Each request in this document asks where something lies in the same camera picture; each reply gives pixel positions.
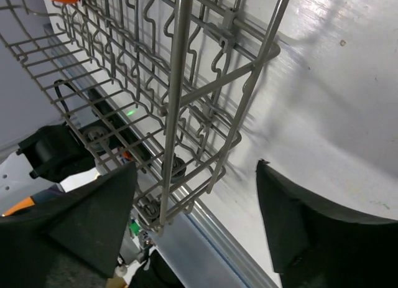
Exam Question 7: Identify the aluminium mounting rail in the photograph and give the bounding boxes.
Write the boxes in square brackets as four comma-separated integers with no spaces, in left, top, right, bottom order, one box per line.
[44,25,275,287]

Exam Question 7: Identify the grey wire dish rack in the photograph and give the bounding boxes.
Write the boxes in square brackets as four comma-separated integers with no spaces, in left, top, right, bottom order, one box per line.
[1,0,289,232]

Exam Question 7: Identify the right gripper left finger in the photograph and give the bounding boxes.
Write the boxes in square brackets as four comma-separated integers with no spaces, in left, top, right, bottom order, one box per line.
[1,162,137,287]

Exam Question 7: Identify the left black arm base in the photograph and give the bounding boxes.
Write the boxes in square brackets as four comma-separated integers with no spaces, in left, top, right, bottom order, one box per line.
[54,79,150,164]

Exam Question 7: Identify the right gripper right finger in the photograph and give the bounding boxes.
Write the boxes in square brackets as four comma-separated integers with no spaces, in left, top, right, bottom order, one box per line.
[256,160,397,287]

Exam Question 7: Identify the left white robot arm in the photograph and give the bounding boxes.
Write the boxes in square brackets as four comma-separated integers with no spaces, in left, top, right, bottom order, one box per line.
[1,124,95,215]

